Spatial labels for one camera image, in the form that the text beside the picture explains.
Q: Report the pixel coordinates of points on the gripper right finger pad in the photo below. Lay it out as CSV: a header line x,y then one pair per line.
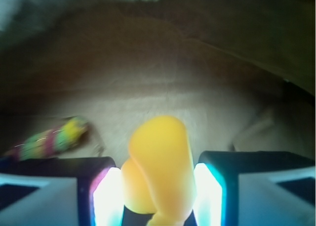
x,y
263,188

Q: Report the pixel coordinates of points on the gripper left finger pad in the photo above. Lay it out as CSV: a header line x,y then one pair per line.
x,y
60,192

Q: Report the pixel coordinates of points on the yellow rubber duck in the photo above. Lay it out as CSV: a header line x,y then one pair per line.
x,y
158,177

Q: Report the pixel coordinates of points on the brown paper bag bin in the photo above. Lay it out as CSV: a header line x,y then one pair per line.
x,y
239,73

